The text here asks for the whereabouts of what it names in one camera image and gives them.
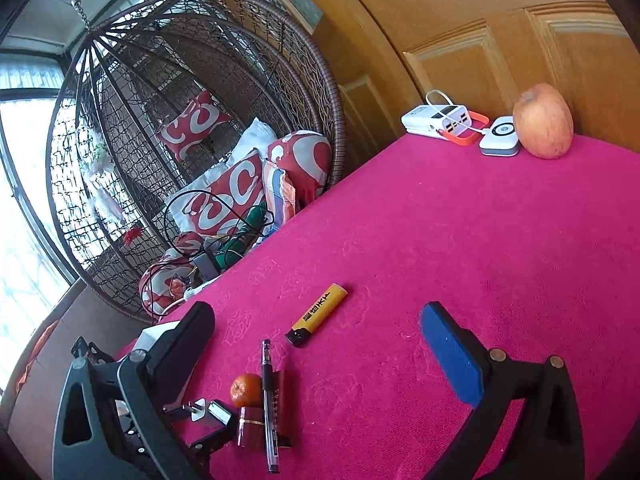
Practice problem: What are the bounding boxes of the black power adapter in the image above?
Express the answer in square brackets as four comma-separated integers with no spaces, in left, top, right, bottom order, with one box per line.
[192,252,221,281]

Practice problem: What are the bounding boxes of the window with metal grille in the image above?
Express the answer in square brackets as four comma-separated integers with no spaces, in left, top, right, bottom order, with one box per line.
[0,55,76,361]

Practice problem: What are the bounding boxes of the small red white pillow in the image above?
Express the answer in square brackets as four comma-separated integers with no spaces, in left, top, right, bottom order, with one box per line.
[156,90,232,163]

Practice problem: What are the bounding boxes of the square red white pillow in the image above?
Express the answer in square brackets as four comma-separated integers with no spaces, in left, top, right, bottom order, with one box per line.
[182,152,268,238]

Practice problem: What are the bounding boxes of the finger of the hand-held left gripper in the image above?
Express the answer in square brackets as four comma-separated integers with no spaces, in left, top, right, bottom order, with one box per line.
[206,399,237,431]
[189,427,238,463]

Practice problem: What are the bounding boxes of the black gel pen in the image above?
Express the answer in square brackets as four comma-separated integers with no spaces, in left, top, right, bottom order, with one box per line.
[261,339,280,475]

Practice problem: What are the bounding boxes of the white square charger pad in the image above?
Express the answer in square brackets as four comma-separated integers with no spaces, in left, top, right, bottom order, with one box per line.
[479,116,521,157]

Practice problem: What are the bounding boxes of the magenta tablecloth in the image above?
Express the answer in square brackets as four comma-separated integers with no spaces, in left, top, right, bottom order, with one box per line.
[115,132,640,480]

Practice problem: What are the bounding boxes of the round red white cushion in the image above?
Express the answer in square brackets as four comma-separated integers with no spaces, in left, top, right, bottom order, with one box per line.
[267,130,333,206]

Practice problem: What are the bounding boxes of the white tray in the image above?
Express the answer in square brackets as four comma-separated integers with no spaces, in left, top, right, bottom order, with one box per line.
[134,324,177,353]

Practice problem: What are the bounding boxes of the long red white cushion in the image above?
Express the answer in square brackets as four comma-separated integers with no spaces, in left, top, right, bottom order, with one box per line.
[139,232,206,323]

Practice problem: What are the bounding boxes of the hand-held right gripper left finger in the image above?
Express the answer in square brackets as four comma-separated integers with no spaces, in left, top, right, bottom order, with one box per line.
[52,301,217,480]

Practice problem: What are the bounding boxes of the plaid pillow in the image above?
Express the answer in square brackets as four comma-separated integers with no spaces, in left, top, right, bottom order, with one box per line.
[262,160,298,226]

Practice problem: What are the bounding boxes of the brown wicker hanging chair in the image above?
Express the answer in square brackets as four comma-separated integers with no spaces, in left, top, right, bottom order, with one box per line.
[45,0,346,323]

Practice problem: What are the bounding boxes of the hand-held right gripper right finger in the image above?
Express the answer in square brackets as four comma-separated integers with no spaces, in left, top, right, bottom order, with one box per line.
[420,301,586,480]

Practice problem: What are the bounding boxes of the yellow lighter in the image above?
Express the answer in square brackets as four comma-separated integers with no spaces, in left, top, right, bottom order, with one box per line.
[285,283,348,348]

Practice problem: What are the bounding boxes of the orange strap loop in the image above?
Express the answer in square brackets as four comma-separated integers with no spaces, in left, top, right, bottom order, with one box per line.
[440,112,488,147]

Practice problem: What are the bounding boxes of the white dreamcatcher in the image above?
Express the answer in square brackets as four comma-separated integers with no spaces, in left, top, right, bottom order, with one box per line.
[80,130,146,246]

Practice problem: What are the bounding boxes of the red rectangular bar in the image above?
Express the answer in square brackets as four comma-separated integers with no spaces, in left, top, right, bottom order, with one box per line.
[236,369,292,450]

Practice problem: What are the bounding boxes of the red apple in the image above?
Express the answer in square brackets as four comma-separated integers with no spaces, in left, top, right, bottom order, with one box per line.
[512,83,574,160]

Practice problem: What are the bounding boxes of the red white patterned cushions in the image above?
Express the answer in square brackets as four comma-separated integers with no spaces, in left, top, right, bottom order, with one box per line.
[165,117,277,231]

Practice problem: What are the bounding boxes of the orange cloth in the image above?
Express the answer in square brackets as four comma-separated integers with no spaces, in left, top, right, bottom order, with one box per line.
[15,320,61,396]

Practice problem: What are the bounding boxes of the tangerine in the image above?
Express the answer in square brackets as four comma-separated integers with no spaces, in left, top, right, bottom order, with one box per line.
[230,373,264,409]

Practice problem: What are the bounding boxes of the green folded umbrella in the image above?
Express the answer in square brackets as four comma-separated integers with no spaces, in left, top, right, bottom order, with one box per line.
[220,202,271,256]

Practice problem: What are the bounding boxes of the white charging cable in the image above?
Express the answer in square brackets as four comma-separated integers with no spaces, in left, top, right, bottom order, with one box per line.
[426,90,493,136]

